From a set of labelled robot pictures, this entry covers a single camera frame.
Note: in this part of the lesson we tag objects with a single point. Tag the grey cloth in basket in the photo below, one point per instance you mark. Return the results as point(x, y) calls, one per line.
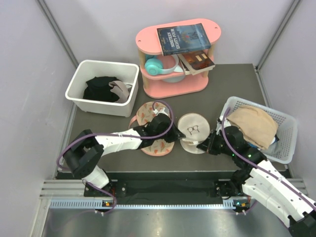
point(274, 148)

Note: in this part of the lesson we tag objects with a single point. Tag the teal headphones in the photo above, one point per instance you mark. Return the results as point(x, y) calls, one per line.
point(154, 67)

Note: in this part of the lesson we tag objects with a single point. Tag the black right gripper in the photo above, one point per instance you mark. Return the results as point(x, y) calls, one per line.
point(207, 145)

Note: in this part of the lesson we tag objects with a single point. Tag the blue Nineteen Eighty-Four book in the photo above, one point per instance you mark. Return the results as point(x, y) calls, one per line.
point(182, 39)

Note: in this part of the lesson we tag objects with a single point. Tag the white plastic bin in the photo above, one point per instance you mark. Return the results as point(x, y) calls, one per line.
point(88, 69)

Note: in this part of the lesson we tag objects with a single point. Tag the white plastic basket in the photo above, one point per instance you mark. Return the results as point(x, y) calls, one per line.
point(287, 129)

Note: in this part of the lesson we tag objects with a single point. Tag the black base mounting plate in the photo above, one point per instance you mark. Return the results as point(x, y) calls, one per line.
point(125, 188)

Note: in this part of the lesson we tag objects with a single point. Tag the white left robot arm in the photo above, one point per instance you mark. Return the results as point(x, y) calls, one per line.
point(83, 155)

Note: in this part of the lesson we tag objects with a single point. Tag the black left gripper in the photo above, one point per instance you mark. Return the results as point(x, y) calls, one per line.
point(175, 135)

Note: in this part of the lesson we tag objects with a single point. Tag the white mesh laundry bag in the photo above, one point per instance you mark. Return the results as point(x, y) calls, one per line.
point(196, 129)

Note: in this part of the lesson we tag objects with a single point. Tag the pink wooden shelf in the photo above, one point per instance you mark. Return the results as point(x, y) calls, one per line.
point(174, 83)

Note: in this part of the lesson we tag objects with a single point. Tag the floral mesh laundry bag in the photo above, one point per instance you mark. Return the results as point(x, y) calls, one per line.
point(145, 114)

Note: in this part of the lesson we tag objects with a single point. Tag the black garment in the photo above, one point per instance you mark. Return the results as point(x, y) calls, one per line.
point(98, 89)

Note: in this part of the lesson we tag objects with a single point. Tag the beige cloth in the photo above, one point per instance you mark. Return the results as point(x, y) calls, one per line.
point(257, 126)

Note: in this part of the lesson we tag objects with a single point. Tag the dark orange book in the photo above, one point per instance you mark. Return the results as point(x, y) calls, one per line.
point(196, 62)

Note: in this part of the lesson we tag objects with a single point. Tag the grey bowl on shelf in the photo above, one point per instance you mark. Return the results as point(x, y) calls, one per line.
point(174, 79)

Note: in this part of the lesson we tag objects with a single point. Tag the beige bra in bin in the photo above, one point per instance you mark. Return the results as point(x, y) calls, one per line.
point(121, 89)

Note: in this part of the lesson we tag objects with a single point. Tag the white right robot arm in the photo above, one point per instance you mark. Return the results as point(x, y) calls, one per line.
point(258, 178)

